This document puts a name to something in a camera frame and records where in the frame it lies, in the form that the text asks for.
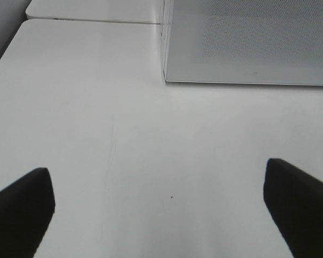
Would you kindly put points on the white microwave door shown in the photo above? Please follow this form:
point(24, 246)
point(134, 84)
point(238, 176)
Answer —
point(244, 42)

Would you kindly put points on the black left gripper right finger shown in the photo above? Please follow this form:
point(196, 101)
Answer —
point(294, 200)

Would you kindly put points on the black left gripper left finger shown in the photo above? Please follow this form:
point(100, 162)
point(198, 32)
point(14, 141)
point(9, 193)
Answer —
point(26, 208)

